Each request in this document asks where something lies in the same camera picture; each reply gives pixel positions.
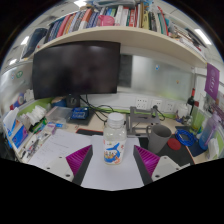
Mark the clear plastic box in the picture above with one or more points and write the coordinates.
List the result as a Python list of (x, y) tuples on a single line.
[(59, 114)]

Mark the dark wine bottle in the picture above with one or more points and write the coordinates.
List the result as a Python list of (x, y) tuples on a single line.
[(191, 100)]

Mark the white round container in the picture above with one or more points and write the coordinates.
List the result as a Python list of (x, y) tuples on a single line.
[(182, 111)]

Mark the blue and white tissue box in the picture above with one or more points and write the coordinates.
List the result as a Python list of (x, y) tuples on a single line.
[(18, 135)]

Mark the large white paper sheet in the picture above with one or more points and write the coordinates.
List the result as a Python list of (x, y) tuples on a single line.
[(110, 176)]

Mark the handwritten paper sheet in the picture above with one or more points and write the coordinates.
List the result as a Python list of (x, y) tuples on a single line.
[(56, 146)]

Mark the blue electronics box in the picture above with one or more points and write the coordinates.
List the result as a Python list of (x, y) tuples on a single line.
[(79, 114)]

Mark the purple hanging banner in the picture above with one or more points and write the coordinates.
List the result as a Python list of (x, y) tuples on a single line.
[(212, 80)]

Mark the clear white-capped drink bottle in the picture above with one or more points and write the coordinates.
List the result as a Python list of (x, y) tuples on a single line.
[(115, 140)]

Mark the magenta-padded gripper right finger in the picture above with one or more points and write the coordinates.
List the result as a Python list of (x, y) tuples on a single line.
[(148, 160)]

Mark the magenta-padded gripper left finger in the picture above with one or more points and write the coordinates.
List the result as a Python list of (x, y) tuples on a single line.
[(78, 160)]

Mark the flat round red coaster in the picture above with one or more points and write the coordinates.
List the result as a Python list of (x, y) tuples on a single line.
[(175, 144)]

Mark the grey cup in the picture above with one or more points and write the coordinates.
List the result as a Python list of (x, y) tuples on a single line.
[(158, 140)]

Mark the black desk mat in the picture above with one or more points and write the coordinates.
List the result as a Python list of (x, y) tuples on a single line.
[(173, 156)]

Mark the black computer monitor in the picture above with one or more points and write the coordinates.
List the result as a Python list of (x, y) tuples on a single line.
[(76, 70)]

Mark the white wall socket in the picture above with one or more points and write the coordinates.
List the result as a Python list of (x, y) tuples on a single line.
[(141, 103), (156, 105), (170, 106)]

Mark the grey metal laptop stand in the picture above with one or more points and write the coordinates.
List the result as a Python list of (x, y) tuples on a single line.
[(140, 116)]

